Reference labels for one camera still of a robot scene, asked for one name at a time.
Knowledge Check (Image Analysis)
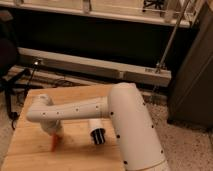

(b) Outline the black office chair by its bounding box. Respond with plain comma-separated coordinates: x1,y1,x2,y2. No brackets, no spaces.
0,10,30,120

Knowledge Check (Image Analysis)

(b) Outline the dark cabinet on right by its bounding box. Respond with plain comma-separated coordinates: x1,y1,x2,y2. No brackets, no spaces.
167,0,213,128

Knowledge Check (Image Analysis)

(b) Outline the metal pole stand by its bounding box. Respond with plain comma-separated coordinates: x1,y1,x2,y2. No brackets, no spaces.
155,0,191,73

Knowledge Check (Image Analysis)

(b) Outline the orange chili pepper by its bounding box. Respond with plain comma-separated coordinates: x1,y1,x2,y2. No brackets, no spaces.
51,134,61,152

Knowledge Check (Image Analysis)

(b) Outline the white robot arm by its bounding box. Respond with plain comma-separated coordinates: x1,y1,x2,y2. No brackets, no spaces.
26,83,171,171

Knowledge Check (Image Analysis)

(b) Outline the white and black cup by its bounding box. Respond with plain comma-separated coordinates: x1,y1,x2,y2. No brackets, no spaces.
88,119,105,145

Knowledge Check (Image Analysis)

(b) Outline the long white baseboard heater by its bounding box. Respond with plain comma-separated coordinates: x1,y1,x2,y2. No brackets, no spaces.
18,47,172,87

